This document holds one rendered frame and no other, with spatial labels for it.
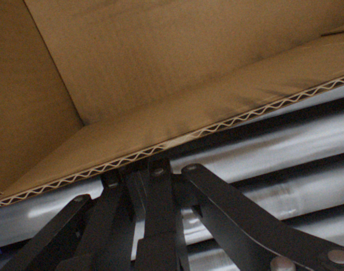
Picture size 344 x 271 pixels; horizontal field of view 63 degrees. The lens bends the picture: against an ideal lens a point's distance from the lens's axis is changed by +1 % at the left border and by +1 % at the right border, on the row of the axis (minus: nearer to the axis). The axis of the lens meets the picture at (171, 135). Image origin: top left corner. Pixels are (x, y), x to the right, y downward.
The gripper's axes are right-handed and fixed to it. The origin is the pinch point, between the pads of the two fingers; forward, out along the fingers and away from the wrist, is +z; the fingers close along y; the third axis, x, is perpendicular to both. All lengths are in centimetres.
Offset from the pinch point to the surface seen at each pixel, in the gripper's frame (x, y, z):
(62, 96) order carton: 6.4, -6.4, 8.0
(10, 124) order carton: 5.7, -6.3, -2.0
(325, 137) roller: -5.4, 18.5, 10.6
